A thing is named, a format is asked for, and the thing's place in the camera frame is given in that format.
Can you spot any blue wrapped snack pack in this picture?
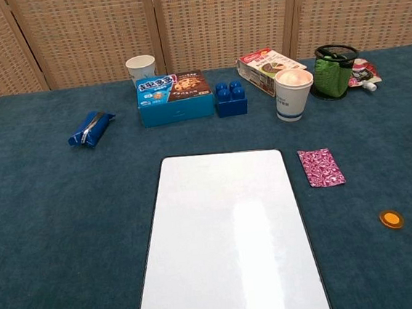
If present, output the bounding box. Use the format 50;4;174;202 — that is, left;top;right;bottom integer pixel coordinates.
65;108;120;152

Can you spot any blue toy building brick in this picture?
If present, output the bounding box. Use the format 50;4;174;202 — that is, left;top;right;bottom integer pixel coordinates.
214;79;251;119

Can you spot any green cloth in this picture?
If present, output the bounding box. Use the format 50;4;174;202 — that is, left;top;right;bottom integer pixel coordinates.
311;55;355;101

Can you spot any magenta patterned packet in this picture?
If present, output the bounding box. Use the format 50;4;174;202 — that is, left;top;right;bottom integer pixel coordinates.
296;146;347;190

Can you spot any white red food box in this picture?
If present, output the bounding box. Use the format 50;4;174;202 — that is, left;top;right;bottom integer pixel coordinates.
235;44;311;102

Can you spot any blue cookie box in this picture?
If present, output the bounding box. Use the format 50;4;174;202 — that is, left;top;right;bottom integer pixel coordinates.
134;68;217;129

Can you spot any empty white paper cup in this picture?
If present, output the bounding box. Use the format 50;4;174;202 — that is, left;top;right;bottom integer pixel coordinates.
124;54;158;86

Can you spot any red white snack bag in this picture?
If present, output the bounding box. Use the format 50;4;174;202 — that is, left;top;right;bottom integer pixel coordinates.
344;55;384;95

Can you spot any white rectangular board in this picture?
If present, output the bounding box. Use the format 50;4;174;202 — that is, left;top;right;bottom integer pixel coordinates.
121;143;334;309

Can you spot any woven folding screen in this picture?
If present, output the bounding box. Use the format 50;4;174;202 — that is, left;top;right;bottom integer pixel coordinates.
0;0;412;98

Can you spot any small orange disc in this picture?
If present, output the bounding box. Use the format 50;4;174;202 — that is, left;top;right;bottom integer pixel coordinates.
378;208;406;232

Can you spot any green mesh cup holder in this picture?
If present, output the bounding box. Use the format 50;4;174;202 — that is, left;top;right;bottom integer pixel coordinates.
305;41;364;103

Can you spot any white blue-banded paper cup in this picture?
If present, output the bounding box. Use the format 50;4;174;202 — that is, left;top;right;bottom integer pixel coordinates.
272;65;318;124

